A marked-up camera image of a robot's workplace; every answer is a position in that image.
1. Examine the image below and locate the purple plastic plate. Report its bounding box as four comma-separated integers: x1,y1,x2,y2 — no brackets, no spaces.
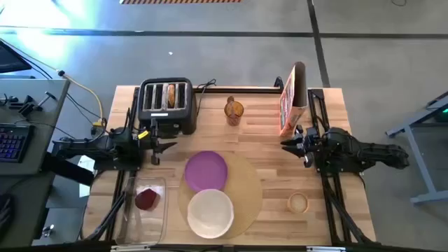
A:
184,150,229,193

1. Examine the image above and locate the black frame under right arm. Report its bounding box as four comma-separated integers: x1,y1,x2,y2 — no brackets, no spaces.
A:
307,88,377,244

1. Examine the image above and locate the round woven placemat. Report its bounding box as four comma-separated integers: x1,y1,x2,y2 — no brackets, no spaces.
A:
177,150,263,240

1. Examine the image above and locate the white bowl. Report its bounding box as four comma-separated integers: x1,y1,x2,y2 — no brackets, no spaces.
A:
186,188,235,239

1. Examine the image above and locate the yellow cable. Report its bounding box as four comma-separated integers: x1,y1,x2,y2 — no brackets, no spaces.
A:
57,69,108,127

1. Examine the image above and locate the white paper sheet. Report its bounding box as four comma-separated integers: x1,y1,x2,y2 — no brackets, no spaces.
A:
78,155,95,199

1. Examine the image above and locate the Cheerios cereal box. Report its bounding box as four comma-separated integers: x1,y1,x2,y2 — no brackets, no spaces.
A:
278,61,309,137

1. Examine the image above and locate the dark red lump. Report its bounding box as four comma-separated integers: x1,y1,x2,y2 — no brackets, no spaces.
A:
134,188,161,211

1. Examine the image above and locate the black front table rail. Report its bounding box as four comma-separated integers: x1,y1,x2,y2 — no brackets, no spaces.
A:
0,239,448,252

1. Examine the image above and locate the black desk clamp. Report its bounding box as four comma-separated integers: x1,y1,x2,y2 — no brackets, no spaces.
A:
17,91,57,118

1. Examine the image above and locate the black toaster power cable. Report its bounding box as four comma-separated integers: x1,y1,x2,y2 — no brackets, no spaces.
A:
195,78,217,118

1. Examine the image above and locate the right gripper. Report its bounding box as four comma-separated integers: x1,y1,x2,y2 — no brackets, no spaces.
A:
281,125,318,167

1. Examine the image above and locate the grey desk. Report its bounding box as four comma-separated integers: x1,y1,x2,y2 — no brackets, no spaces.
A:
0,77,71,176

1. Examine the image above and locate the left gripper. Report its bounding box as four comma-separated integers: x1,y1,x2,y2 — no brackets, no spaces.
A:
138,118,178,165

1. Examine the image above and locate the clear plastic container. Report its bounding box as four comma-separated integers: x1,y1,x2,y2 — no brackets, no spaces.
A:
117,176,169,246

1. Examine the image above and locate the black four-slot toaster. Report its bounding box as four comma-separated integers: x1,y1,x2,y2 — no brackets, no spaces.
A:
137,77,198,136

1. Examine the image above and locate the black frame under left arm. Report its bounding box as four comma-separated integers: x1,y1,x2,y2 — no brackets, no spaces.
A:
83,87,141,242

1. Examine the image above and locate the black table rail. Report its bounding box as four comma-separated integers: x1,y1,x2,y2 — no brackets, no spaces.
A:
134,85,284,95
0,239,448,252

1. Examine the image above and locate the computer monitor on desk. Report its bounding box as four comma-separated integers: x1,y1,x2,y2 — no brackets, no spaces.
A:
0,40,32,74

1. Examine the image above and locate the amber glass cup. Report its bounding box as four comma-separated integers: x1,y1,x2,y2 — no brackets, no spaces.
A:
224,99,245,127

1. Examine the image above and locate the grey metal stand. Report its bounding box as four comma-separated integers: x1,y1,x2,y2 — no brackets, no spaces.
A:
384,91,448,206

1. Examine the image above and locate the backlit keyboard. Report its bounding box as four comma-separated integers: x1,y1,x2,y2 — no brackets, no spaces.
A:
0,122,36,164

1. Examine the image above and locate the black rear table rail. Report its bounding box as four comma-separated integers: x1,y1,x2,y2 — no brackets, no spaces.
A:
134,85,284,95

